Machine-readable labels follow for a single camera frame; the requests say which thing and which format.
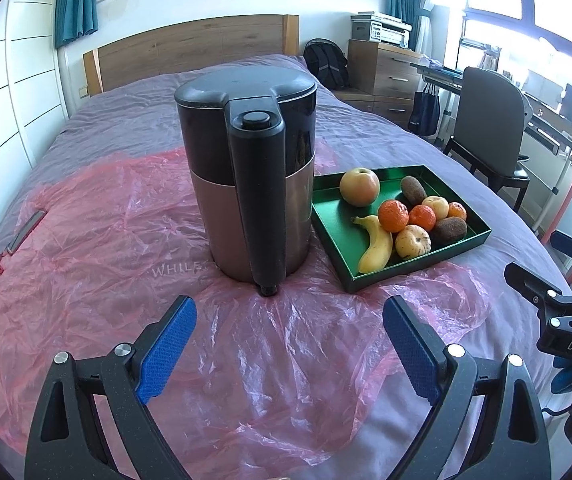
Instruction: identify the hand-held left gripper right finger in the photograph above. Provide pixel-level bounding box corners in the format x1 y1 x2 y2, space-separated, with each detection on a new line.
382 296 552 480

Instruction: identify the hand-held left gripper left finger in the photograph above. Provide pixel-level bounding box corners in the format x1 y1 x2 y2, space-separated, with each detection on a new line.
24 295 198 480

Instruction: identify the brown kiwi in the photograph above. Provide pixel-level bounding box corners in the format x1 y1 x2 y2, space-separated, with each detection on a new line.
400 175 427 206
432 216 468 246

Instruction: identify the striped pepino melon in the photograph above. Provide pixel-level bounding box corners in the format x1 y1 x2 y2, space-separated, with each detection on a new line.
395 224 432 261

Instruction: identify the yellow banana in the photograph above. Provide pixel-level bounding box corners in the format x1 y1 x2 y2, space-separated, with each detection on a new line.
352 214 394 274

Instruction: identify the yellow apple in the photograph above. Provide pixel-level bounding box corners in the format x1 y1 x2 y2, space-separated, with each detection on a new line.
422 195 450 221

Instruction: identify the green tray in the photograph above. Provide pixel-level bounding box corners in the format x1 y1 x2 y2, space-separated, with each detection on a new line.
311 164 493 294

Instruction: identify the tan blushed apple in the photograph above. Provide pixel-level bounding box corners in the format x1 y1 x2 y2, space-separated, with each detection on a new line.
340 167 381 207

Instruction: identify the person's right hand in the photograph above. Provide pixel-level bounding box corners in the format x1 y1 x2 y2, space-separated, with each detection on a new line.
552 364 572 395

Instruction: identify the pink plastic sheet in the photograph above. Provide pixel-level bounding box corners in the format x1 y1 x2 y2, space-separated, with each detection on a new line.
0 147 497 456

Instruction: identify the grey office chair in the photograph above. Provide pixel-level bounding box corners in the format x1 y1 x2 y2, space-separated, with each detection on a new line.
443 66 531 211

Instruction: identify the black and steel electric kettle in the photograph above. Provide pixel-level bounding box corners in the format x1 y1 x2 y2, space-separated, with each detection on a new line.
174 64 318 297

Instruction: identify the dark shopping bag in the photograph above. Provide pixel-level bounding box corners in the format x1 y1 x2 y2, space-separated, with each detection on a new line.
408 82 441 137

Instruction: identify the grey desk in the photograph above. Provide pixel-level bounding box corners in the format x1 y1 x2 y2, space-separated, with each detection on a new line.
411 55 572 241

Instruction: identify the wooden dresser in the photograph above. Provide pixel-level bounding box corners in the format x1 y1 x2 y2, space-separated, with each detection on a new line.
338 39 427 131

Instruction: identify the white printer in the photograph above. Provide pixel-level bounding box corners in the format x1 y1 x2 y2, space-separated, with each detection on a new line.
351 12 413 49

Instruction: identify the black backpack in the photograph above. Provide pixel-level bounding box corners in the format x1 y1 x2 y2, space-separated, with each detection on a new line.
303 38 351 90

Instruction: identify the white wardrobe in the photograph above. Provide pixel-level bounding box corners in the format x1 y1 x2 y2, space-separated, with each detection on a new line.
0 0 86 261

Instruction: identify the wooden headboard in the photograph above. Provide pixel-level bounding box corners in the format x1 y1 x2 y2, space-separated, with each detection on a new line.
83 14 301 97

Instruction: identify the red-handled tool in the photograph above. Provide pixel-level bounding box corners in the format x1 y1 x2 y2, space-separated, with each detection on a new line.
0 208 47 275

